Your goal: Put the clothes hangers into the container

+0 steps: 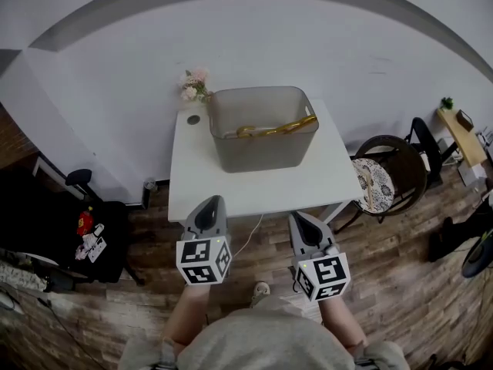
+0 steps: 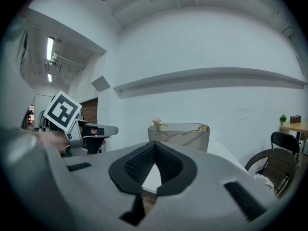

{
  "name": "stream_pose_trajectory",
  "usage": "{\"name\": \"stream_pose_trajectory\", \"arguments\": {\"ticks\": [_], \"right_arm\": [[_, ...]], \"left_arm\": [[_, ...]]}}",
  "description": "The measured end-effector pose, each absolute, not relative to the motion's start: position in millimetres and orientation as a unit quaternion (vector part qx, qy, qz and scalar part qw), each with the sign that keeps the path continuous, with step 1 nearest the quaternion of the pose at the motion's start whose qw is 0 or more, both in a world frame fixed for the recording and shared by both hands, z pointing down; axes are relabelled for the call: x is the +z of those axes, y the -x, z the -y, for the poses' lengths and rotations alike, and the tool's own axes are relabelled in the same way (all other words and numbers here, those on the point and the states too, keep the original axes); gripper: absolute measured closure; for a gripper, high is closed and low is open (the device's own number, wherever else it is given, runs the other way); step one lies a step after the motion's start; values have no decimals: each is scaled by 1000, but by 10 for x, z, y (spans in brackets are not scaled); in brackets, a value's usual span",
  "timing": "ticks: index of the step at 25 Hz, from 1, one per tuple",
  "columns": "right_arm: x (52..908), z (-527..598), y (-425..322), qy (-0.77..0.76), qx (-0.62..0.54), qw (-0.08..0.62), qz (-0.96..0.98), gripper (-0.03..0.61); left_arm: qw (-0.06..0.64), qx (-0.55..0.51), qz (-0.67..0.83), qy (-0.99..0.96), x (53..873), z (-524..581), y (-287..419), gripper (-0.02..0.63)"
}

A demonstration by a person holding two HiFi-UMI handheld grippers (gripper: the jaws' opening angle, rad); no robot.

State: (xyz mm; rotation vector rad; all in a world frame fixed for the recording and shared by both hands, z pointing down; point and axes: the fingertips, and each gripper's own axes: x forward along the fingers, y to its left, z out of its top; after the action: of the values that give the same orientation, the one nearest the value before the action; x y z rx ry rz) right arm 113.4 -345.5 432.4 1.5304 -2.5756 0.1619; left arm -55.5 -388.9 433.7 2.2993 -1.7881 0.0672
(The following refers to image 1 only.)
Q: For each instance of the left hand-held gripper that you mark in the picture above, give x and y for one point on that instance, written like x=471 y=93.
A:
x=196 y=253

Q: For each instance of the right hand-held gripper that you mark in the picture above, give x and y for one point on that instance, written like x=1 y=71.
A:
x=327 y=270

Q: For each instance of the grey plastic bin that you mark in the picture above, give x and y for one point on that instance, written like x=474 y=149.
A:
x=262 y=152

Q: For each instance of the person's left forearm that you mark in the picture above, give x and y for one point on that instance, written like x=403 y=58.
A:
x=188 y=314

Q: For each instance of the person's right forearm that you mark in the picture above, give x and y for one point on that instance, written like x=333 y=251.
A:
x=344 y=322

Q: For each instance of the white drawer cabinet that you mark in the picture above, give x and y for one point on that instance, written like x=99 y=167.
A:
x=471 y=173

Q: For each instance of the white square table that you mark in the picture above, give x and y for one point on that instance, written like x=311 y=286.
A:
x=269 y=191

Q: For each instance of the small dark floor bin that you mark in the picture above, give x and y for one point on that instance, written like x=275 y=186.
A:
x=148 y=191

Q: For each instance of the person's beige shoe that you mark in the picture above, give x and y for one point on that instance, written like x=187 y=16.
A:
x=260 y=293

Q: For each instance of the patterned seat cushion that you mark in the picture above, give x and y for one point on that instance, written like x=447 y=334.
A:
x=379 y=183

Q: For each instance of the black office chair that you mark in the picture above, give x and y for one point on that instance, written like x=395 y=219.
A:
x=111 y=226

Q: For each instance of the round dark table grommet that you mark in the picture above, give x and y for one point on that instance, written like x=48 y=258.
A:
x=193 y=120

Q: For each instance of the person's grey clothing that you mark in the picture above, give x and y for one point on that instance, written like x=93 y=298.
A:
x=262 y=341

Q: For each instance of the white remote and papers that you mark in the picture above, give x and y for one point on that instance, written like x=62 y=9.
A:
x=94 y=245

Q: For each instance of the red snack packet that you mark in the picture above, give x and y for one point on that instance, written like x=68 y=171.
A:
x=85 y=223

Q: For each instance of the round dark wicker chair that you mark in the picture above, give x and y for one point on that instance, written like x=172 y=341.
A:
x=408 y=160

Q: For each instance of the pink flowers in vase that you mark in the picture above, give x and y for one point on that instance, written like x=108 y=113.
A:
x=194 y=83

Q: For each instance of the black folding chair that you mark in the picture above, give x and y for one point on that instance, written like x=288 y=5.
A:
x=425 y=133

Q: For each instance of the dark desk with white legs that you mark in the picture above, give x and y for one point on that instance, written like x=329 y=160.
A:
x=54 y=173

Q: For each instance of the light wooden side table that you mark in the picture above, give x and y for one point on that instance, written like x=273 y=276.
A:
x=468 y=141

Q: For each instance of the small green potted plant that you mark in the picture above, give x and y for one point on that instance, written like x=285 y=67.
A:
x=447 y=103

